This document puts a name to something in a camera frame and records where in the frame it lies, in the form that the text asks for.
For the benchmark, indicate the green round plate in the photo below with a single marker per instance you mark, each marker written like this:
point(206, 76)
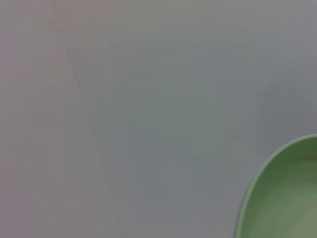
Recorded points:
point(284, 198)

